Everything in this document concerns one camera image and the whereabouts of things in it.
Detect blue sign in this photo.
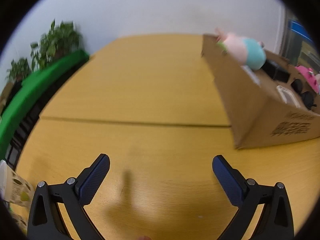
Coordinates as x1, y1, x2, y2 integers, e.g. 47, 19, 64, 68
290, 17, 313, 42

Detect grey window frame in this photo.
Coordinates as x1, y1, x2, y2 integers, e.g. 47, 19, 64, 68
276, 6, 294, 58

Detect pink plush toy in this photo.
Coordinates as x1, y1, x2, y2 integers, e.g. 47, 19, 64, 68
295, 65, 320, 93

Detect patterned paper packet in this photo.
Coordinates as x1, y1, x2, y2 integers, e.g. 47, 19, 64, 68
0, 160, 35, 208

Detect black shelf rack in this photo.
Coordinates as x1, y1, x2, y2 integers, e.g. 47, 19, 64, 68
5, 90, 63, 173

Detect small green potted plant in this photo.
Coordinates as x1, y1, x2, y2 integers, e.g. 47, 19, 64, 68
6, 58, 32, 83

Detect pig plush toy teal shirt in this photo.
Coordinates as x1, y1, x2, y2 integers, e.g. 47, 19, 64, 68
215, 27, 267, 71

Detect black rectangular case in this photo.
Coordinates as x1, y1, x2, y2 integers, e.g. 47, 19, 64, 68
261, 59, 290, 82

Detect wooden desktop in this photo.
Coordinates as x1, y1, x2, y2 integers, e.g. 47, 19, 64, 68
15, 34, 320, 240

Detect black sunglasses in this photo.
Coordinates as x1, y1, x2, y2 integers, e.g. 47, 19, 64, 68
291, 79, 316, 110

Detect brown cardboard box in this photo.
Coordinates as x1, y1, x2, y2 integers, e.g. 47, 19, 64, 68
201, 34, 320, 150

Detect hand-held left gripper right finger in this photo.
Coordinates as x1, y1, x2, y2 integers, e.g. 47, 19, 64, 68
212, 155, 295, 240

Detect large green potted plant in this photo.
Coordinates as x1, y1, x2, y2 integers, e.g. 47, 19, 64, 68
30, 19, 83, 70

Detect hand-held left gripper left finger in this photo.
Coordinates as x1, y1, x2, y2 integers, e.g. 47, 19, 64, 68
27, 153, 111, 240

